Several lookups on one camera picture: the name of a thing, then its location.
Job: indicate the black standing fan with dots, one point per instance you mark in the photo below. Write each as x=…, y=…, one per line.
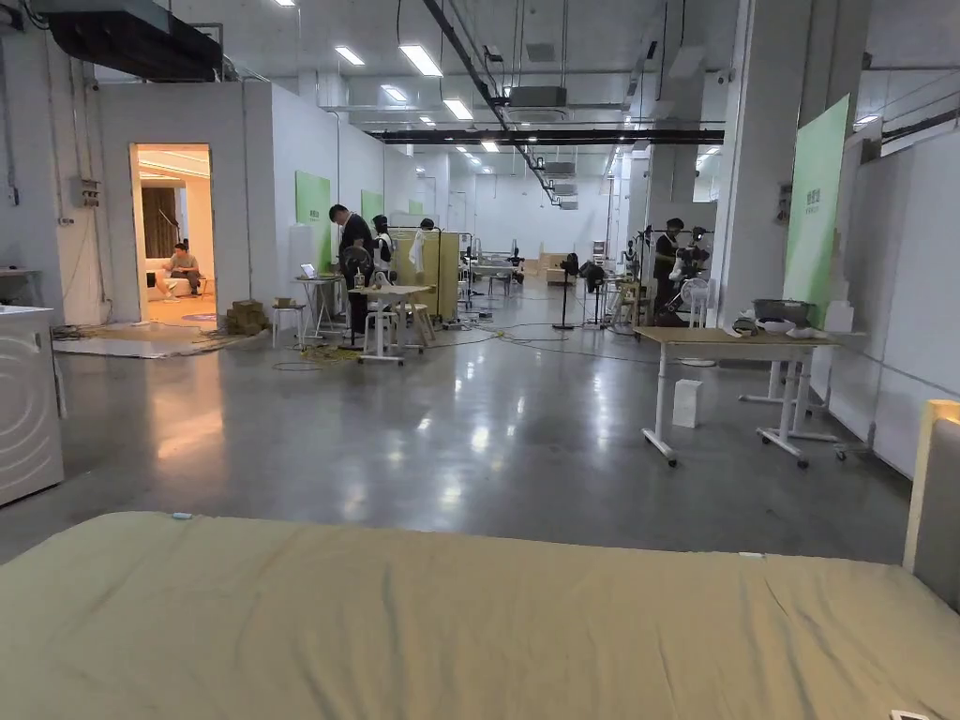
x=568, y=289

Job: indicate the padded grey headboard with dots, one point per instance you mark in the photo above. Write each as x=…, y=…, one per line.
x=941, y=502

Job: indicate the white washing machine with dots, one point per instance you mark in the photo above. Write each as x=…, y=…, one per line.
x=26, y=405

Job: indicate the white standing fan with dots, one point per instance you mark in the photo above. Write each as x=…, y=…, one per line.
x=698, y=311

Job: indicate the stack of brown cartons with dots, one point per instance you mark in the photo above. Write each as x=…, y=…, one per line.
x=249, y=316

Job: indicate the bed with beige sheet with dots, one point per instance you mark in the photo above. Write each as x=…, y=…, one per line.
x=420, y=622

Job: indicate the small white carton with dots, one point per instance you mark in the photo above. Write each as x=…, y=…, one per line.
x=687, y=403

